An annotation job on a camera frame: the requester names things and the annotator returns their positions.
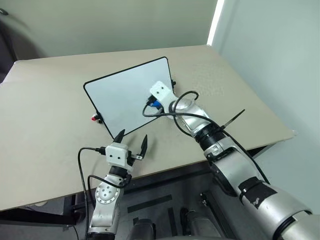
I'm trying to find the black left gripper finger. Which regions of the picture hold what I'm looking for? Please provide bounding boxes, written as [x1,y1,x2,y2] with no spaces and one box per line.
[139,134,149,160]
[113,128,126,146]

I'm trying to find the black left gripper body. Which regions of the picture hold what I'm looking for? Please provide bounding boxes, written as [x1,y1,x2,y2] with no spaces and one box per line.
[125,149,144,173]

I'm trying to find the long black floor tape strip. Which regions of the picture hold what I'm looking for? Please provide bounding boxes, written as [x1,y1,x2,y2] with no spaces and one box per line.
[126,194,173,214]

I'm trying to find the dark rounded robot leg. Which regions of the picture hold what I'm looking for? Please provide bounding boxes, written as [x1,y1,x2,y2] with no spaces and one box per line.
[179,206,216,240]
[133,218,157,240]

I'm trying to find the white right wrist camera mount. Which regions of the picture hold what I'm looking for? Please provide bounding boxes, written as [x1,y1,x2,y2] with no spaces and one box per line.
[149,80,179,114]

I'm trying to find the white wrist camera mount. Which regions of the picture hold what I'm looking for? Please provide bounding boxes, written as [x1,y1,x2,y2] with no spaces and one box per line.
[104,142,130,167]
[149,80,179,114]

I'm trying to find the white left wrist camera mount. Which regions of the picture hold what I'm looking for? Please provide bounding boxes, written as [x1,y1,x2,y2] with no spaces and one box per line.
[104,142,130,167]

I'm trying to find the white whiteboard with black frame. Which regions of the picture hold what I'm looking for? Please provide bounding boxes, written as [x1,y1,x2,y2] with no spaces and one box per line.
[83,56,177,140]

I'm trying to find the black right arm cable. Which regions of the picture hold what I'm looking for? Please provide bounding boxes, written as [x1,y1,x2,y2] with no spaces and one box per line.
[142,90,271,185]

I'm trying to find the black cable tie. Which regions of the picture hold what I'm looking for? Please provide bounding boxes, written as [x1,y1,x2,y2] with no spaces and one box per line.
[223,108,246,129]

